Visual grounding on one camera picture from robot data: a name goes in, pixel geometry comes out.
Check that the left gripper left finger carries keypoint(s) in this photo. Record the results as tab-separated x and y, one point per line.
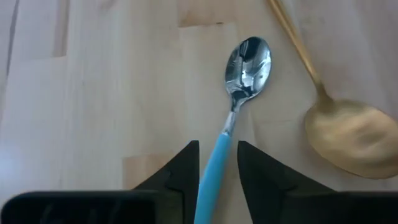
174	193

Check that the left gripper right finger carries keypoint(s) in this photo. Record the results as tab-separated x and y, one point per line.
267	196

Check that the gold metal spoon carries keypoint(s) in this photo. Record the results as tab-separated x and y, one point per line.
351	137

